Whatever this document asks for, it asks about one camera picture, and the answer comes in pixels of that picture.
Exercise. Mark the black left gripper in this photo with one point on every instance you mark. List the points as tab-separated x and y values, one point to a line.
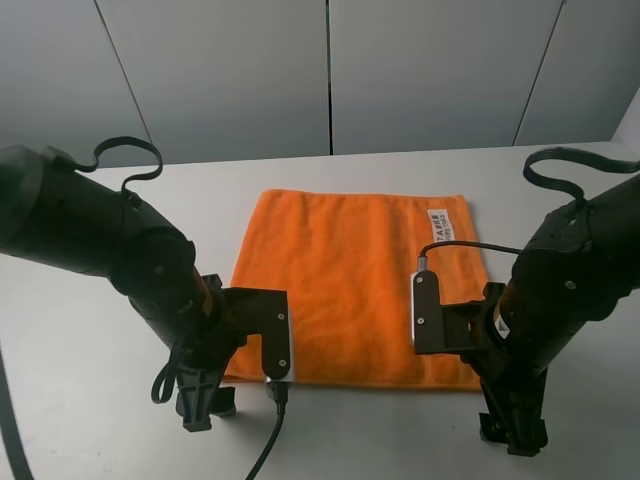
204	357

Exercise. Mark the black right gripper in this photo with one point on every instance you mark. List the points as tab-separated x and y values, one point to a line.
510	335

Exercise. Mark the orange terry towel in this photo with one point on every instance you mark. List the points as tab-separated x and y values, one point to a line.
345	261

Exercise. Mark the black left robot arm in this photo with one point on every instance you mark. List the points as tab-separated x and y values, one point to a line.
53	214

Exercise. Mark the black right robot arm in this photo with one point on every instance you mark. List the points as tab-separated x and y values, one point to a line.
579	263

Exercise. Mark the white towel label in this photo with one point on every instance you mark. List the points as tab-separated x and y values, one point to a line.
442	228

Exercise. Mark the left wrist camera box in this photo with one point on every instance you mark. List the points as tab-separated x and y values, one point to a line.
264	313

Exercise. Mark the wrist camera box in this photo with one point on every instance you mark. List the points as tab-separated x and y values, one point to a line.
437	328
264	313

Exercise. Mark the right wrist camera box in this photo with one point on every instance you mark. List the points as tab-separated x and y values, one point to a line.
437	328

